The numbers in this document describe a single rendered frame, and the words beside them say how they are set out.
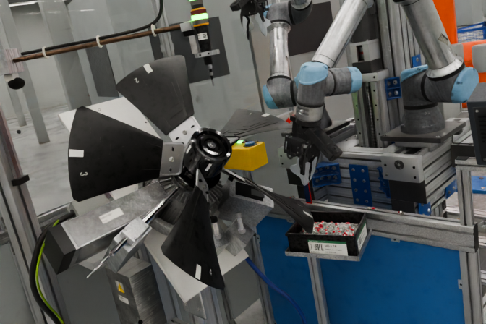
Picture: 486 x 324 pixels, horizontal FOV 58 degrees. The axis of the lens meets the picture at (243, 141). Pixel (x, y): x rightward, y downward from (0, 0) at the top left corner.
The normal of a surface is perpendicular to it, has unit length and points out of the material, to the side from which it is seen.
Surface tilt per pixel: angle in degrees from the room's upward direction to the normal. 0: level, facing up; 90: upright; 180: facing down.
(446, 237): 90
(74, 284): 90
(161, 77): 53
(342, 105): 90
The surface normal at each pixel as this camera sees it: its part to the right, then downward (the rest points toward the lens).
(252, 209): 0.01, 0.75
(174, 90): -0.11, -0.38
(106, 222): 0.44, -0.60
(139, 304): 0.73, 0.02
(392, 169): -0.71, 0.29
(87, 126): 0.44, -0.16
